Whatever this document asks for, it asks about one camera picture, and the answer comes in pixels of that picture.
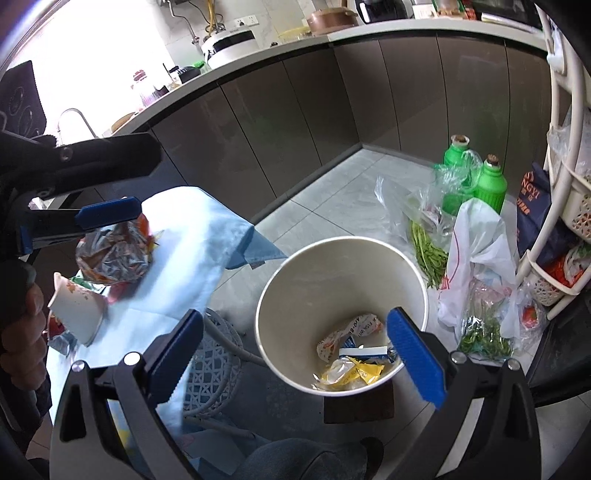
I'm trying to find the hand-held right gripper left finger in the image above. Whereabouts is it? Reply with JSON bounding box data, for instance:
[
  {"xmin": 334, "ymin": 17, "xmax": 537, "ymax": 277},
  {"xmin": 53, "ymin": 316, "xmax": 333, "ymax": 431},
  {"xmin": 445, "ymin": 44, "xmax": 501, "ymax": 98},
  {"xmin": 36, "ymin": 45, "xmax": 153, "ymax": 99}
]
[{"xmin": 48, "ymin": 309, "xmax": 205, "ymax": 480}]

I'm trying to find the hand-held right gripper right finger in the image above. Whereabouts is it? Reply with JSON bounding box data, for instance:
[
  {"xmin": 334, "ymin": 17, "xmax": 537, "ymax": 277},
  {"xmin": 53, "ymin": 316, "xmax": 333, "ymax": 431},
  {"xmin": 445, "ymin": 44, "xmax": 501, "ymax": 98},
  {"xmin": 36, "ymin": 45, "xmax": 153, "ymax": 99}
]
[{"xmin": 387, "ymin": 307, "xmax": 542, "ymax": 480}]

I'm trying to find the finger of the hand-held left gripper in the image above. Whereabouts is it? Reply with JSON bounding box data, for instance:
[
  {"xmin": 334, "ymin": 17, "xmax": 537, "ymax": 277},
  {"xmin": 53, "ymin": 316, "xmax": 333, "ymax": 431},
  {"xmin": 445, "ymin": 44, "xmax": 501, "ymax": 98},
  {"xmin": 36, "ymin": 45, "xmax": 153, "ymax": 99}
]
[
  {"xmin": 25, "ymin": 196, "xmax": 142, "ymax": 243},
  {"xmin": 21, "ymin": 132, "xmax": 163, "ymax": 195}
]

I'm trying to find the foil snack wrapper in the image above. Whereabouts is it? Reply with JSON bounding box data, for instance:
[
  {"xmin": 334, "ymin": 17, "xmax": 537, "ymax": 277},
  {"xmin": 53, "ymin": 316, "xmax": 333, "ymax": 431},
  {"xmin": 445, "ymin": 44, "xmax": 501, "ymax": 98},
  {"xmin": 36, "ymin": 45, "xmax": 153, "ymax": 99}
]
[{"xmin": 75, "ymin": 212, "xmax": 158, "ymax": 284}]

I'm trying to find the large white paper bucket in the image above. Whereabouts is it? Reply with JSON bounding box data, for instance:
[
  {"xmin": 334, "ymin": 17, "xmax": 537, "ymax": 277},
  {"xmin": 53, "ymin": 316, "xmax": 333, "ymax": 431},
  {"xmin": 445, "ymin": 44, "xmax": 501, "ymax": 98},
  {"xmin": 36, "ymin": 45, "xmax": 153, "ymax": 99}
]
[{"xmin": 255, "ymin": 236, "xmax": 429, "ymax": 393}]

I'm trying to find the person's left forearm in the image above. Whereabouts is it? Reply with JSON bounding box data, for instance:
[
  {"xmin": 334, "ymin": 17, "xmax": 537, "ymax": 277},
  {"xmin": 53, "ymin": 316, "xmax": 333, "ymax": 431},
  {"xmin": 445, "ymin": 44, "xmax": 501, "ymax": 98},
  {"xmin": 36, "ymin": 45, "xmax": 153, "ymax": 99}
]
[{"xmin": 0, "ymin": 360, "xmax": 54, "ymax": 462}]

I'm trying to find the person's left hand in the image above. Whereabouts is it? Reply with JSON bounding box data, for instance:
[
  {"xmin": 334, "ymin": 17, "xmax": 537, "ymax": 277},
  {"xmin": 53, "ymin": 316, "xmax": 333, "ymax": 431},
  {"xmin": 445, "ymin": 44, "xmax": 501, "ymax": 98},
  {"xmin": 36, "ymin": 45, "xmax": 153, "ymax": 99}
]
[{"xmin": 0, "ymin": 261, "xmax": 51, "ymax": 367}]

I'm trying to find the white lattice plastic stool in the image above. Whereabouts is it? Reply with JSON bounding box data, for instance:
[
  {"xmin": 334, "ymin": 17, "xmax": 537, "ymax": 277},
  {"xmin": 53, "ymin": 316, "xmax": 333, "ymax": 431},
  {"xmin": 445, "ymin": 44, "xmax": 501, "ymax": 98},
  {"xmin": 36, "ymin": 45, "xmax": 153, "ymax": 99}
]
[{"xmin": 182, "ymin": 307, "xmax": 269, "ymax": 418}]

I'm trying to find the yellow sauce sachet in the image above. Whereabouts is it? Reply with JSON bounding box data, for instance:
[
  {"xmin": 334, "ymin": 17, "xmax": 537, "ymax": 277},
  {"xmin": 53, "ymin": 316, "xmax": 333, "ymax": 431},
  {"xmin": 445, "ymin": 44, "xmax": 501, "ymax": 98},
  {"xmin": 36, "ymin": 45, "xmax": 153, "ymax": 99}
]
[{"xmin": 353, "ymin": 362, "xmax": 392, "ymax": 385}]

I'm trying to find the small white blue box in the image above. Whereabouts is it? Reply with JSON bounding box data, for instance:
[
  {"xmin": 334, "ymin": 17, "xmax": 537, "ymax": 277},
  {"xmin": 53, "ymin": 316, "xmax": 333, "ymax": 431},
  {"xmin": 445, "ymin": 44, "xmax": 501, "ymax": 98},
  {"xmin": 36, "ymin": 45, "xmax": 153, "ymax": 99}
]
[{"xmin": 338, "ymin": 345, "xmax": 398, "ymax": 365}]

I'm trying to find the chrome faucet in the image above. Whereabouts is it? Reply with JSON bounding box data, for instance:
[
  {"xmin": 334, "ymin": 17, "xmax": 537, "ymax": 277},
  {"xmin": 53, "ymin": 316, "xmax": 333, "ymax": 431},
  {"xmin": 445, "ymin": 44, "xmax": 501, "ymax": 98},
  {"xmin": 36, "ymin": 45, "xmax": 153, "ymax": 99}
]
[{"xmin": 56, "ymin": 108, "xmax": 100, "ymax": 144}]

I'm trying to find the white orange printed wrapper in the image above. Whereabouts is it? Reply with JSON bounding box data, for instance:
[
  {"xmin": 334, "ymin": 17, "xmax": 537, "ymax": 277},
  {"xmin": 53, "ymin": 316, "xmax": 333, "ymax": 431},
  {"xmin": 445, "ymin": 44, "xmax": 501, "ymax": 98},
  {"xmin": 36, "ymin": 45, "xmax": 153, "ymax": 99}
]
[{"xmin": 316, "ymin": 314, "xmax": 385, "ymax": 363}]

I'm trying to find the clear bag of green vegetables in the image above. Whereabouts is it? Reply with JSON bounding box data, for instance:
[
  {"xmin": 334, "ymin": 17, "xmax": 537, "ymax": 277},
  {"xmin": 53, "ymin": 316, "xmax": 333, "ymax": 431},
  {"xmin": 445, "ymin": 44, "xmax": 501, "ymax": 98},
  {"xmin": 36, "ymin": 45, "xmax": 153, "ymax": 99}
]
[{"xmin": 457, "ymin": 281, "xmax": 522, "ymax": 361}]

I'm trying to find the clear jar red lid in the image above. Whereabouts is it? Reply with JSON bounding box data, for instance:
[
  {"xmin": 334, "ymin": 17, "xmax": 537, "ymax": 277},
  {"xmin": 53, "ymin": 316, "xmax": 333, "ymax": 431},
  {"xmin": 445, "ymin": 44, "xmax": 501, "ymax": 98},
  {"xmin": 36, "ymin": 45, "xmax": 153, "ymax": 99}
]
[{"xmin": 131, "ymin": 69, "xmax": 160, "ymax": 112}]

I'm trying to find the dark brown wooden block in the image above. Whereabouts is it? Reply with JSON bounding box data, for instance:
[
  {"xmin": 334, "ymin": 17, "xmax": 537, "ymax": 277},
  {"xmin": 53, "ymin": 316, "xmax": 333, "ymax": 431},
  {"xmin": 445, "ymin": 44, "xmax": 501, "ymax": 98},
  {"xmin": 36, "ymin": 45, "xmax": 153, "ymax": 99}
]
[{"xmin": 323, "ymin": 383, "xmax": 395, "ymax": 424}]

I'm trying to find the pale yellow sachet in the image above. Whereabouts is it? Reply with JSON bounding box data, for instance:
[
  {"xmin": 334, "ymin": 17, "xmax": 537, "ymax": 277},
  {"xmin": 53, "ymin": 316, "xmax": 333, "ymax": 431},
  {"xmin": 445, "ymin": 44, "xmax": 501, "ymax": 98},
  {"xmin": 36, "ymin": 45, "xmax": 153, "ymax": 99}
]
[{"xmin": 314, "ymin": 359, "xmax": 358, "ymax": 389}]

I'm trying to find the light blue printed tablecloth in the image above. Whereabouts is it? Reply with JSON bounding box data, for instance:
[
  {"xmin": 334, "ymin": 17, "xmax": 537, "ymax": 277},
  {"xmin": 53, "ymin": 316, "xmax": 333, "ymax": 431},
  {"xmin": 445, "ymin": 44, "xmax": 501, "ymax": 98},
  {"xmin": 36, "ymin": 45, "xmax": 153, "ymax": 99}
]
[{"xmin": 44, "ymin": 186, "xmax": 288, "ymax": 480}]

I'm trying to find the bunch of green beans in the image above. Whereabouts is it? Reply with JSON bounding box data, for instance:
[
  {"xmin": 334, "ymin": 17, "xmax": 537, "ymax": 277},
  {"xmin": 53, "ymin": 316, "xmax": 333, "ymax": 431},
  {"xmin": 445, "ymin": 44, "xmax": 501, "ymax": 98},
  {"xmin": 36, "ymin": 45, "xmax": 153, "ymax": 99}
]
[{"xmin": 410, "ymin": 220, "xmax": 450, "ymax": 291}]

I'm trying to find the black induction hob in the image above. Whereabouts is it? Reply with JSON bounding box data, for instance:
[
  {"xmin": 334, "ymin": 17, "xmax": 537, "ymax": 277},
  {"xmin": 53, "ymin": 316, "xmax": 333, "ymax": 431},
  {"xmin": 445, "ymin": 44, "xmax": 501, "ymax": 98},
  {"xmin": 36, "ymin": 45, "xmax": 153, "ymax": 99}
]
[{"xmin": 0, "ymin": 60, "xmax": 49, "ymax": 139}]

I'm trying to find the small white paper cup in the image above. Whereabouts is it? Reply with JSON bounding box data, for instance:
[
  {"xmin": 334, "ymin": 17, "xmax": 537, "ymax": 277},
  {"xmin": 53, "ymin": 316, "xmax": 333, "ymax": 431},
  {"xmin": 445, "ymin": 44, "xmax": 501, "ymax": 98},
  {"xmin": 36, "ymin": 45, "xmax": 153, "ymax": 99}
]
[{"xmin": 47, "ymin": 272, "xmax": 108, "ymax": 348}]

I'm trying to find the small clear plastic bag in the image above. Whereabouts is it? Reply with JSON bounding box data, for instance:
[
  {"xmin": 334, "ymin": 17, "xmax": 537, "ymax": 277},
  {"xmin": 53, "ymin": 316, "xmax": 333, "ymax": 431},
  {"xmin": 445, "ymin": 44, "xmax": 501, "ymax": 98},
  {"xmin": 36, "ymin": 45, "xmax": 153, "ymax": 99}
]
[{"xmin": 501, "ymin": 281, "xmax": 550, "ymax": 342}]

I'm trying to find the red foil wrapper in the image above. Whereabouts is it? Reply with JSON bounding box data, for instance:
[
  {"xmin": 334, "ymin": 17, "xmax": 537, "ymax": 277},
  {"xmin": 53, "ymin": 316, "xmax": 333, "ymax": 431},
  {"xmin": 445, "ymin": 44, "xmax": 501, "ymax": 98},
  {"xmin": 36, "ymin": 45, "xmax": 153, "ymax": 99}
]
[{"xmin": 46, "ymin": 314, "xmax": 79, "ymax": 356}]

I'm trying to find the white plastic bag red print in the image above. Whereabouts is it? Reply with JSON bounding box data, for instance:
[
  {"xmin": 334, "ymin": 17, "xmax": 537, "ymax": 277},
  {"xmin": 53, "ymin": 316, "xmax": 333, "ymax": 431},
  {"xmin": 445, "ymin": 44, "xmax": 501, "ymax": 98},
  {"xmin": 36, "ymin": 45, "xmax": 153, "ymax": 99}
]
[{"xmin": 436, "ymin": 198, "xmax": 518, "ymax": 328}]

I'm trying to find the large clear plastic bag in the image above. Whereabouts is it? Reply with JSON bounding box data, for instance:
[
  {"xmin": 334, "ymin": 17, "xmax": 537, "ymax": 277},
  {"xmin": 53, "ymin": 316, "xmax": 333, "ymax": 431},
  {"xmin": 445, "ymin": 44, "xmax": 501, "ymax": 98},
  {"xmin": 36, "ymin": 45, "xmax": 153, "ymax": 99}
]
[{"xmin": 374, "ymin": 152, "xmax": 485, "ymax": 289}]

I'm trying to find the white rice cooker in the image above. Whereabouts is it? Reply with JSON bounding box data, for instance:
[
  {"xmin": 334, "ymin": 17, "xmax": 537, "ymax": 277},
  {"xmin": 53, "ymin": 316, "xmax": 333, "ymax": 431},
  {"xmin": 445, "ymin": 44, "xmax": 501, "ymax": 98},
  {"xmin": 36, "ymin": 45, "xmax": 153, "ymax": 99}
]
[{"xmin": 201, "ymin": 28, "xmax": 273, "ymax": 68}]

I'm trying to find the green plastic bottle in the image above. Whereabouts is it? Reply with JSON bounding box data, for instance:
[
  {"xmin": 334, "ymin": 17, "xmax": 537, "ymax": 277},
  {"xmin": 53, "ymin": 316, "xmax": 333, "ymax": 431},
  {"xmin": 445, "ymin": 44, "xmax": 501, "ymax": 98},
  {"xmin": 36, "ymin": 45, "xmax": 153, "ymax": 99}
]
[
  {"xmin": 473, "ymin": 154, "xmax": 509, "ymax": 215},
  {"xmin": 443, "ymin": 134, "xmax": 481, "ymax": 214}
]

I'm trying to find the dark blue paper bag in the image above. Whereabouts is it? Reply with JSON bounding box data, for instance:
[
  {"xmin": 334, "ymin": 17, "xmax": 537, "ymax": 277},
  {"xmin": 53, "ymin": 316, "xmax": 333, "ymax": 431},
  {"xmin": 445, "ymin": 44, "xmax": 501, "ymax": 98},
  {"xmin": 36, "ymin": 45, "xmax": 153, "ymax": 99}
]
[{"xmin": 516, "ymin": 161, "xmax": 578, "ymax": 268}]

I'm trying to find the kitchen base cabinet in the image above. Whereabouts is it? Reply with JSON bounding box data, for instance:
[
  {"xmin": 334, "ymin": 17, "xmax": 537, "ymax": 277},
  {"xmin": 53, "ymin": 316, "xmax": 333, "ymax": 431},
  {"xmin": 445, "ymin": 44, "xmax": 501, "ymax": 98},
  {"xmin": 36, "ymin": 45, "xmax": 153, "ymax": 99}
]
[{"xmin": 28, "ymin": 18, "xmax": 555, "ymax": 232}]

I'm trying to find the yellow plastic container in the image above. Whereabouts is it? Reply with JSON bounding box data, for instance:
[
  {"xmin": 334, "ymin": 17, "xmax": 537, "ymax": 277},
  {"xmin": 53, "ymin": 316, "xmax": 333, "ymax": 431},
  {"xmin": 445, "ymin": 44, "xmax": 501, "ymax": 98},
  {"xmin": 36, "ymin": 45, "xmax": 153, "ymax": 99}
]
[{"xmin": 277, "ymin": 25, "xmax": 315, "ymax": 44}]

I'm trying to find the brown cooking pot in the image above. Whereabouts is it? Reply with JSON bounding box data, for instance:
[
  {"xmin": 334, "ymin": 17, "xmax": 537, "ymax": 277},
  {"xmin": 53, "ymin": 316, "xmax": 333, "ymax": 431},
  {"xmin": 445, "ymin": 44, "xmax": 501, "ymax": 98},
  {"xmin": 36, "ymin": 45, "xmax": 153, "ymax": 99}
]
[{"xmin": 307, "ymin": 7, "xmax": 358, "ymax": 35}]

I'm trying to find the white plastic storage rack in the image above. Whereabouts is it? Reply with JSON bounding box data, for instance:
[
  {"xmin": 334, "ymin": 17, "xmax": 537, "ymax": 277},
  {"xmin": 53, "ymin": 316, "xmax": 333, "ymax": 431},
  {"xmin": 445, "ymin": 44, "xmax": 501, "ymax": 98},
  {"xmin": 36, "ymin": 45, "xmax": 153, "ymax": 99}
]
[{"xmin": 515, "ymin": 0, "xmax": 591, "ymax": 324}]

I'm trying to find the black kettle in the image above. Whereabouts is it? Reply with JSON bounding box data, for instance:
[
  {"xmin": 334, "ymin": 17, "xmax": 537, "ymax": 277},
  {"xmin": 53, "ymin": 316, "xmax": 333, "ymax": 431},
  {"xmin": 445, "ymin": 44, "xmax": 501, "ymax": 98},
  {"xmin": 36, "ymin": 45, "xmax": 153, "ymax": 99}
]
[{"xmin": 356, "ymin": 0, "xmax": 411, "ymax": 24}]

